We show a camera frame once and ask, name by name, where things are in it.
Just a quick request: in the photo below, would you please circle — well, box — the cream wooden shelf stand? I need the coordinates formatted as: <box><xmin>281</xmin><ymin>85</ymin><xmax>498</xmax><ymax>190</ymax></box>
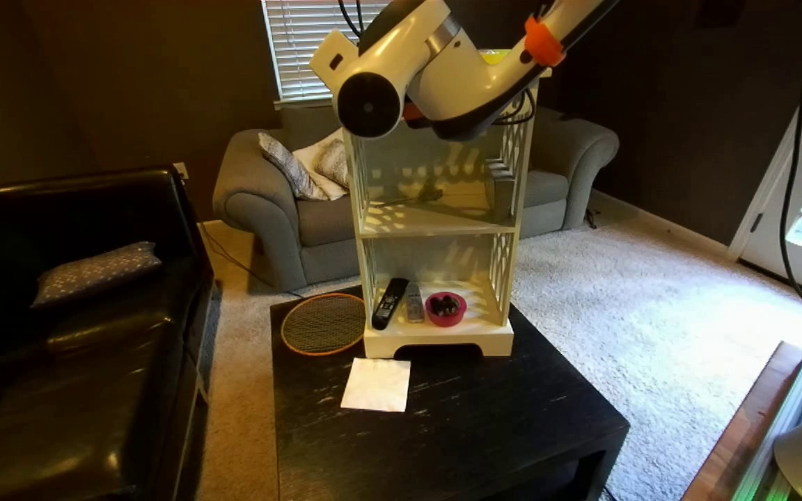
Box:
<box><xmin>344</xmin><ymin>78</ymin><xmax>540</xmax><ymax>363</ymax></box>

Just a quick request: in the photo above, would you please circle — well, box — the slim grey remote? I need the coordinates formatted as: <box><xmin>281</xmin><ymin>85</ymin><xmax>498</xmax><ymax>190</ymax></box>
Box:
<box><xmin>405</xmin><ymin>277</ymin><xmax>432</xmax><ymax>324</ymax></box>

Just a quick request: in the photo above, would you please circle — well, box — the black remote control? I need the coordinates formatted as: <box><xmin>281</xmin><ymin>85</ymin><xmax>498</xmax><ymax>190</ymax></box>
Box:
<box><xmin>370</xmin><ymin>277</ymin><xmax>414</xmax><ymax>334</ymax></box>

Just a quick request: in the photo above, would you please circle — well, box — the red bowl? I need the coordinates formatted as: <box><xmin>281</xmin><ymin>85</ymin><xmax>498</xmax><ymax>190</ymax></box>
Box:
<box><xmin>425</xmin><ymin>288</ymin><xmax>472</xmax><ymax>330</ymax></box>

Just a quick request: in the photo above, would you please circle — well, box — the grey fabric sofa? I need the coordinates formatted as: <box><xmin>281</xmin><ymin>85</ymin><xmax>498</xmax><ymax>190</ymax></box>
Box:
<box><xmin>213</xmin><ymin>103</ymin><xmax>625</xmax><ymax>293</ymax></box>

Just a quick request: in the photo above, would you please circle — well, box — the white pillow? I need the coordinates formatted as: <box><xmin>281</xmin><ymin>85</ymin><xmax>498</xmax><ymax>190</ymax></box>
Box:
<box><xmin>291</xmin><ymin>125</ymin><xmax>354</xmax><ymax>204</ymax></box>

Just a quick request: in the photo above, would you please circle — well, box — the round woven plate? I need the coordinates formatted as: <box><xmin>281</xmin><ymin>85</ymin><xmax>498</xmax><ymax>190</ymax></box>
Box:
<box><xmin>278</xmin><ymin>291</ymin><xmax>369</xmax><ymax>359</ymax></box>

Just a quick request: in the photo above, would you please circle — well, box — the grey striped pillow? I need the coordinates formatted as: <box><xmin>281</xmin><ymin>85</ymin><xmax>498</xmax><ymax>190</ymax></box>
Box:
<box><xmin>315</xmin><ymin>138</ymin><xmax>354</xmax><ymax>190</ymax></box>

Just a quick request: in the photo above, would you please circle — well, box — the white paper sheet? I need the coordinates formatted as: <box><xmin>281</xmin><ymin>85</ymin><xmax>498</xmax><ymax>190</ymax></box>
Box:
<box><xmin>340</xmin><ymin>356</ymin><xmax>415</xmax><ymax>415</ymax></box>

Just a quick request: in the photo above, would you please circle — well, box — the grey patterned pillow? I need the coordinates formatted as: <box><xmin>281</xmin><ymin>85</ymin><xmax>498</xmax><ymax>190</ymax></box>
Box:
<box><xmin>258</xmin><ymin>131</ymin><xmax>329</xmax><ymax>204</ymax></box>

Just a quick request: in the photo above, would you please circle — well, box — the black coffee table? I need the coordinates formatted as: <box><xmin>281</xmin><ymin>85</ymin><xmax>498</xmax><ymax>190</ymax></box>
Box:
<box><xmin>270</xmin><ymin>299</ymin><xmax>632</xmax><ymax>501</ymax></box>

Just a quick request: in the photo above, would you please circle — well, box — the white slatted window blind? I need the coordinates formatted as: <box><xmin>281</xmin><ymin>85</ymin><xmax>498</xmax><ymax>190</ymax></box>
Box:
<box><xmin>259</xmin><ymin>0</ymin><xmax>397</xmax><ymax>107</ymax></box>

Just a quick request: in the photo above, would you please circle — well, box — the grey speckled cushion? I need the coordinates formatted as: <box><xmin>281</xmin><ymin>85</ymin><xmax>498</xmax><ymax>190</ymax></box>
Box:
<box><xmin>31</xmin><ymin>241</ymin><xmax>167</xmax><ymax>313</ymax></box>

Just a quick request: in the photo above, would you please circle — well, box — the black leather couch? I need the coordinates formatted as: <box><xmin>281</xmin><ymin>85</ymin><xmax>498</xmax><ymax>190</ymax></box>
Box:
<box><xmin>0</xmin><ymin>164</ymin><xmax>224</xmax><ymax>501</ymax></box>

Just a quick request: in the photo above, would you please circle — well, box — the brown wooden table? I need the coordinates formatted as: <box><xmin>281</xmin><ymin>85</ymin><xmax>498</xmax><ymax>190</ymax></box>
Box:
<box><xmin>679</xmin><ymin>339</ymin><xmax>802</xmax><ymax>501</ymax></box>

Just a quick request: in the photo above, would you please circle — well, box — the thin black floor cable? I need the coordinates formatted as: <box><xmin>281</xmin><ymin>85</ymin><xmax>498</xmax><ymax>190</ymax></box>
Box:
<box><xmin>199</xmin><ymin>221</ymin><xmax>308</xmax><ymax>300</ymax></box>

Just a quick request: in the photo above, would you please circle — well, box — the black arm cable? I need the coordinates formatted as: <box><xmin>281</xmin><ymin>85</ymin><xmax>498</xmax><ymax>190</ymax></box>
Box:
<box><xmin>498</xmin><ymin>82</ymin><xmax>547</xmax><ymax>129</ymax></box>

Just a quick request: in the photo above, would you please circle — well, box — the orange cable clamp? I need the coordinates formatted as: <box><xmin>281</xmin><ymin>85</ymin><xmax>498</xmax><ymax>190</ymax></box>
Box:
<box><xmin>522</xmin><ymin>12</ymin><xmax>568</xmax><ymax>71</ymax></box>

